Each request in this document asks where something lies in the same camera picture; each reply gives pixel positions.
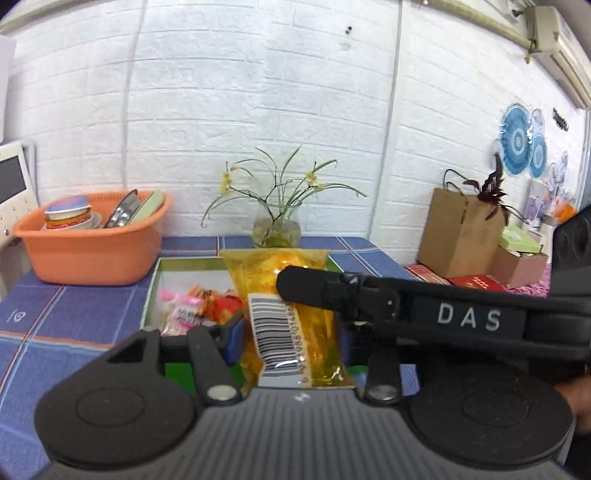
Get brown cardboard box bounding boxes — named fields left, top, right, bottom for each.
left=491, top=247, right=550, bottom=288

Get glass vase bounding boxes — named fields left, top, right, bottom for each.
left=252, top=203, right=302, bottom=249

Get clear yellow snack packet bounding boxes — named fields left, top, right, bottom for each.
left=219, top=248, right=357, bottom=389

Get beige wall pipe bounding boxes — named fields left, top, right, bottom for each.
left=416, top=0, right=533, bottom=48

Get green cardboard box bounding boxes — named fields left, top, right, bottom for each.
left=140, top=256, right=346, bottom=398

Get white wall cable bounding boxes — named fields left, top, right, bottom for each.
left=368, top=0, right=405, bottom=241

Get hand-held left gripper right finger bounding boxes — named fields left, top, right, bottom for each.
left=344, top=323, right=403, bottom=406

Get pale green plate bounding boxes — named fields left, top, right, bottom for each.
left=127, top=191, right=166, bottom=226

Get dishes in basin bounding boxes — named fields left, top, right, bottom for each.
left=43, top=195, right=93, bottom=230

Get small blue paper fan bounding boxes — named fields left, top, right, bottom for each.
left=528, top=134, right=548, bottom=180

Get orange plastic basin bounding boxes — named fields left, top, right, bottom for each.
left=13, top=190, right=174, bottom=286

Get tall white appliance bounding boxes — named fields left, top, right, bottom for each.
left=0, top=36, right=17, bottom=144

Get brown paper bag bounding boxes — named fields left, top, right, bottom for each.
left=417, top=169, right=507, bottom=280

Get pale green box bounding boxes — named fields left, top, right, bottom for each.
left=498, top=226, right=546, bottom=255

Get purple leaf plant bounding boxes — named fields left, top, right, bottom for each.
left=462, top=154, right=530, bottom=225

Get large blue paper fan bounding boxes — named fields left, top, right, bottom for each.
left=499, top=103, right=537, bottom=177

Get grey wall cable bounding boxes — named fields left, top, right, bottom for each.
left=119, top=0, right=149, bottom=193

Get red booklet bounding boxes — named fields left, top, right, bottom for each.
left=448, top=274, right=509, bottom=293

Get steel bowl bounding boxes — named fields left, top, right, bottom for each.
left=103, top=188, right=140, bottom=228

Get blue plaid tablecloth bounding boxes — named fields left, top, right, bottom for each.
left=0, top=235, right=422, bottom=480

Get person's right hand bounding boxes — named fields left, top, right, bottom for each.
left=553, top=381, right=591, bottom=435

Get white air conditioner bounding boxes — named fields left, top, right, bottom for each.
left=523, top=4, right=591, bottom=110

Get yellow flowering plant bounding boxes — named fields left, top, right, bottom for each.
left=201, top=146, right=368, bottom=247

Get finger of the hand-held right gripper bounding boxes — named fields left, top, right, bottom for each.
left=276, top=265, right=403, bottom=331

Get white appliance with screen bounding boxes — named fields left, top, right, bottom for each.
left=0, top=141, right=40, bottom=297

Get pink label cracker packet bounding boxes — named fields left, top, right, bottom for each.
left=157, top=290, right=218, bottom=336

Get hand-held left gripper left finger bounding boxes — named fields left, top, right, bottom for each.
left=105, top=318, right=245, bottom=408

